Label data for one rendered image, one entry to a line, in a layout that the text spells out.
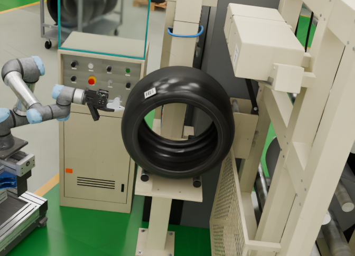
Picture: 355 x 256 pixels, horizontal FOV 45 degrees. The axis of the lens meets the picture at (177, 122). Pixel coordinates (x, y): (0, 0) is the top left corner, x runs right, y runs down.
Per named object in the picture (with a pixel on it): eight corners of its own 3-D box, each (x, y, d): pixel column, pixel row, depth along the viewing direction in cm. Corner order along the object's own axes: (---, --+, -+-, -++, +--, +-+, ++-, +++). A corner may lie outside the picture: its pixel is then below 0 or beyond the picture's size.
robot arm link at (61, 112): (45, 116, 221) (46, 99, 214) (65, 112, 228) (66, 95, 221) (52, 125, 217) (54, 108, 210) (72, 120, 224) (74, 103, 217)
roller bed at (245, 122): (221, 139, 271) (230, 97, 256) (244, 141, 272) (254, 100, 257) (223, 156, 254) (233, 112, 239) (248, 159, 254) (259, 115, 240)
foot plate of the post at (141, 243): (139, 228, 319) (139, 226, 318) (174, 232, 320) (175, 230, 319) (134, 256, 296) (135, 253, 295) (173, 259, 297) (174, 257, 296)
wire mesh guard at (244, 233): (209, 221, 292) (227, 134, 258) (212, 221, 292) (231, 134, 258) (216, 345, 214) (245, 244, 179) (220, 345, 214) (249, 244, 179)
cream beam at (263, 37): (222, 30, 223) (227, 2, 215) (270, 37, 224) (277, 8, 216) (233, 77, 169) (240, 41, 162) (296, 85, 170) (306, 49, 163)
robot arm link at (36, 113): (-8, 57, 227) (33, 113, 203) (12, 54, 234) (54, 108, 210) (-8, 75, 235) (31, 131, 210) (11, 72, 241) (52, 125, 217)
